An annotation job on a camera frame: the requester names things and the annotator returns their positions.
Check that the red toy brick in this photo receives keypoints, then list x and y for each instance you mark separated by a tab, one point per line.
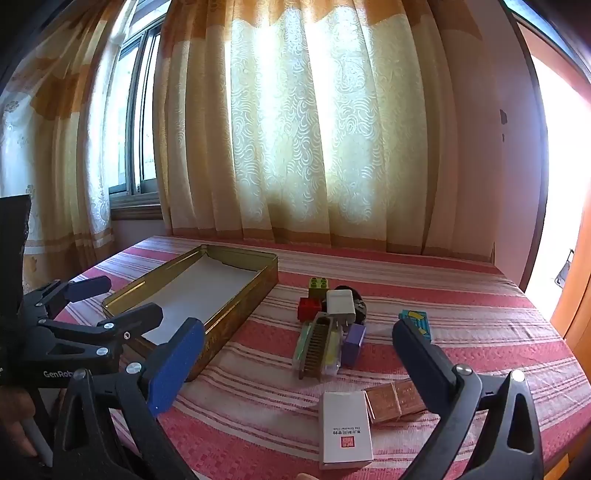
309	309

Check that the purple block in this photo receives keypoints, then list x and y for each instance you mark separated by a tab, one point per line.
354	346

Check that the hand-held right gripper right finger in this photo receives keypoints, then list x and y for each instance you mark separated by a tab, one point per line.
415	353

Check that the wide yellow patterned curtain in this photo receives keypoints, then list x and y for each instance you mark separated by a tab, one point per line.
300	138

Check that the red striped bed sheet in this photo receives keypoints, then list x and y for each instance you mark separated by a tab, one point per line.
485	323

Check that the black rough lump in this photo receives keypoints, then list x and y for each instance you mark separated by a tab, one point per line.
359	308

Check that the copper coloured box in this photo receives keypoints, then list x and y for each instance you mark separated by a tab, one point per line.
392	399

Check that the wooden window sill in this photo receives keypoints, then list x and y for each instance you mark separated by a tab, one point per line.
136	211

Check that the green toy brick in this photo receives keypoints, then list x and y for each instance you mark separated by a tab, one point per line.
321	287

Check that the person's left hand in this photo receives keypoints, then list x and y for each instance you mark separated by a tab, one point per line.
11	410

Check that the teal small box yellow print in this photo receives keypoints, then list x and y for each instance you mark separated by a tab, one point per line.
418	321

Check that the sliding window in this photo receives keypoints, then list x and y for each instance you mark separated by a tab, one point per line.
138	115

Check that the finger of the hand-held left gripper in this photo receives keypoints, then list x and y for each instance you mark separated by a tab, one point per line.
138	321
87	286

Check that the gold metal tin box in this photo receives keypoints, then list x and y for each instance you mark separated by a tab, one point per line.
240	302

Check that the brown comb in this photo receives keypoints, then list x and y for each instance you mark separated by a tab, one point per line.
316	350

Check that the orange wooden door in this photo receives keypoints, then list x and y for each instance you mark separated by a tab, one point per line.
575	314

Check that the clear plastic box green label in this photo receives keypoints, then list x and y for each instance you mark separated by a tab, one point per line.
333	360

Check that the white small box red mark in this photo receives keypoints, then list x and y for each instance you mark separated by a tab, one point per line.
346	429

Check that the narrow yellow patterned curtain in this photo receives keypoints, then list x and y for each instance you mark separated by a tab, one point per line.
60	161

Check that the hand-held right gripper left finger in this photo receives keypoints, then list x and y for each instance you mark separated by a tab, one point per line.
178	364

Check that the white paper liner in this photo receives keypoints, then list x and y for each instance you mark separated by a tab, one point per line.
194	295

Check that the white charger plug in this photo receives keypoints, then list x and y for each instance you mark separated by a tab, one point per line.
340	304

